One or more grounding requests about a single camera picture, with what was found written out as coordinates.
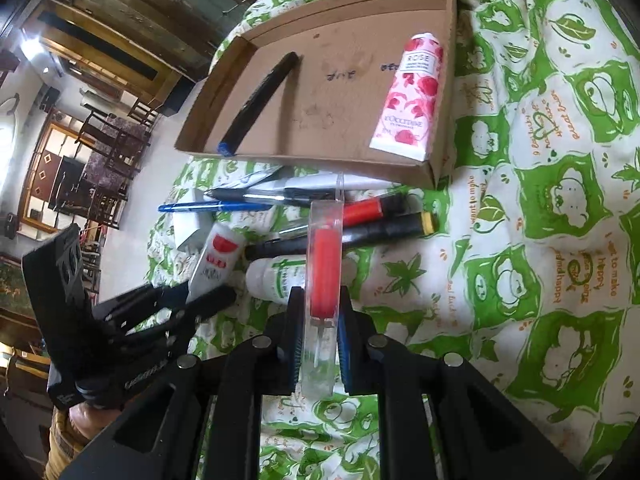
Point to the small white bottle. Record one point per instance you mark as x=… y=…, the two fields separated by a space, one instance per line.
x=220 y=260

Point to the long black pen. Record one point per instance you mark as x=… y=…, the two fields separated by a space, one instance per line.
x=260 y=105

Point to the white spray bottle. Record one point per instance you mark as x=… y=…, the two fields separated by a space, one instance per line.
x=280 y=277

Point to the black marker with yellow band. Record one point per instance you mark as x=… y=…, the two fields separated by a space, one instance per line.
x=380 y=230

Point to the rose print hand cream tube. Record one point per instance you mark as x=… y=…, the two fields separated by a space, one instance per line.
x=410 y=105

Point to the dark wooden chair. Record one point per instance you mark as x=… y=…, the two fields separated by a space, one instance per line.
x=115 y=135

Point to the shallow cardboard box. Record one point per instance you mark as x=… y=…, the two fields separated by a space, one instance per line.
x=325 y=110

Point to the blue pen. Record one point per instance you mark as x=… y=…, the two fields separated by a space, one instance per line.
x=210 y=206

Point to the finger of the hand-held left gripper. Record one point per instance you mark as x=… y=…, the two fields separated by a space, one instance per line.
x=145 y=297
x=210 y=305

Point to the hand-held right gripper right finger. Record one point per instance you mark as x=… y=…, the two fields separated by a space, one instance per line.
x=345 y=360

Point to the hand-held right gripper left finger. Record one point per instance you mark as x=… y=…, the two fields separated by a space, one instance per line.
x=295 y=355

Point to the slim black pen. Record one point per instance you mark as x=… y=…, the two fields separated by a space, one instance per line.
x=300 y=195

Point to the white ointment tube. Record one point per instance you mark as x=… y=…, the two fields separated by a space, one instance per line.
x=365 y=181

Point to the green printed blanket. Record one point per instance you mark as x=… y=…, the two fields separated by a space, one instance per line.
x=550 y=210

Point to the person's left forearm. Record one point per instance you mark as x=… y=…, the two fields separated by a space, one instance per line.
x=70 y=440

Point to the red marker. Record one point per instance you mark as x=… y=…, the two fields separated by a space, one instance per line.
x=365 y=211

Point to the wooden lattice panel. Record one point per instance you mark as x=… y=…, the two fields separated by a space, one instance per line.
x=45 y=180

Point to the clear red plastic dispenser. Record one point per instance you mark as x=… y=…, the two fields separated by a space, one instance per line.
x=325 y=270

